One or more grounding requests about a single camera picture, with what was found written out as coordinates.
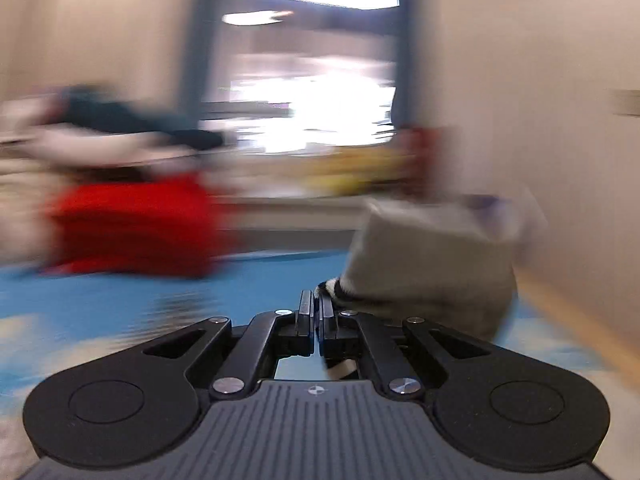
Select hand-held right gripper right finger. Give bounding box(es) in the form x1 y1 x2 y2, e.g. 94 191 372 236
318 287 497 401

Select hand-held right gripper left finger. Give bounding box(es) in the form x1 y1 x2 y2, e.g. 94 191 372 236
143 289 317 401

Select white garment with striped cuffs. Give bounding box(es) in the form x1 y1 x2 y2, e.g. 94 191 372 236
318 194 547 382

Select yellow cloth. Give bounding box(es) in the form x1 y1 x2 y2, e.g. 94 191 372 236
304 152 402 197

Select red cloth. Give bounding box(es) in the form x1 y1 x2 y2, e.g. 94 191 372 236
44 172 237 279

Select window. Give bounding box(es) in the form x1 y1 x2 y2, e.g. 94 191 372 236
199 0 413 157

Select dark teal cloth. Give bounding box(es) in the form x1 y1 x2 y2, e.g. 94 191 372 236
49 86 227 152

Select white cloth pile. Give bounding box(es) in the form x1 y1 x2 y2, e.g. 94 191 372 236
0 100 201 181

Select wooden bed frame edge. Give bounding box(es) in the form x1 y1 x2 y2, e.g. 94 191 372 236
515 264 618 377

